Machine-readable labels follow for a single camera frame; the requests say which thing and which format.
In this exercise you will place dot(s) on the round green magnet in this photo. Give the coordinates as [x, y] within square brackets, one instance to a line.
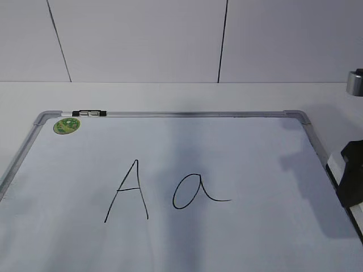
[66, 126]

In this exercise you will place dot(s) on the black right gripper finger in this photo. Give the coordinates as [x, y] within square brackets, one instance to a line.
[349, 189]

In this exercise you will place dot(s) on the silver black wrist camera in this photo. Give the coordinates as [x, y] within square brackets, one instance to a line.
[354, 83]

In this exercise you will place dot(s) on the white rectangular board eraser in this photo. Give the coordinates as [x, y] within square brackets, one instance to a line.
[335, 168]

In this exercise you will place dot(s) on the white board with aluminium frame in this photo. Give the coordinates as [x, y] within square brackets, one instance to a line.
[174, 192]

